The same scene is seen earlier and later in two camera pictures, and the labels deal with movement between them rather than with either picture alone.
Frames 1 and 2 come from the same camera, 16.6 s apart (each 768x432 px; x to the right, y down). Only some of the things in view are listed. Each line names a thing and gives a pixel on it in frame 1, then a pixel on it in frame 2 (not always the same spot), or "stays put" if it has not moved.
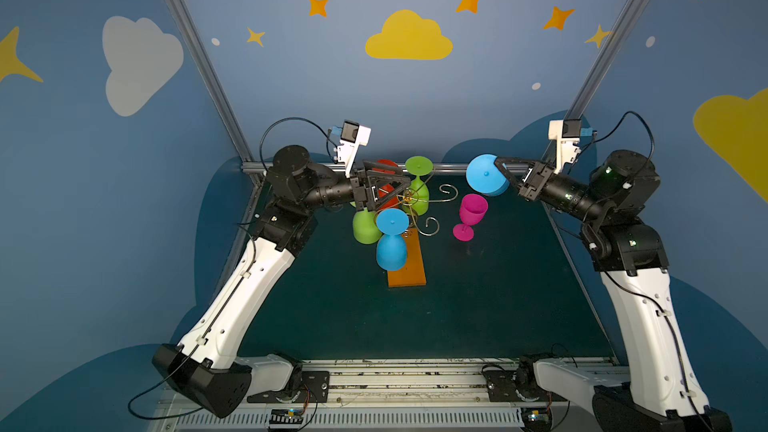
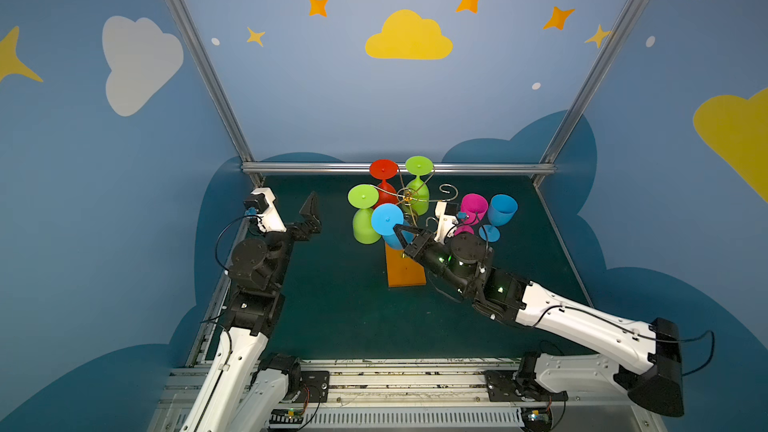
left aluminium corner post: (197, 48) stays put
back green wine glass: (416, 201) stays put
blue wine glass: (485, 177) to (501, 209)
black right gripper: (534, 180) to (419, 245)
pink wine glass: (472, 209) stays put
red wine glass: (388, 188) stays put
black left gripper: (362, 189) to (299, 228)
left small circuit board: (286, 416) stays put
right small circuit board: (537, 419) stays put
